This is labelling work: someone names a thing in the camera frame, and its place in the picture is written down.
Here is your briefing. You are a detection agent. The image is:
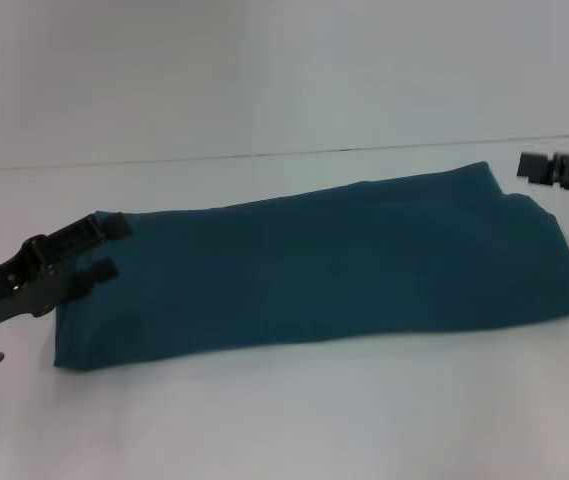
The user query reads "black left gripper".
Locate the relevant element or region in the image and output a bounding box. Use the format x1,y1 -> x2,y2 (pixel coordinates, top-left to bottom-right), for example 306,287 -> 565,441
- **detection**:
0,211 -> 133,331

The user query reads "blue t-shirt with pink print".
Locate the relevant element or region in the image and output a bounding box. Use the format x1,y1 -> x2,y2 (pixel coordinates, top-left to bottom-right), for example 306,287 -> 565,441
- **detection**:
52,160 -> 569,374

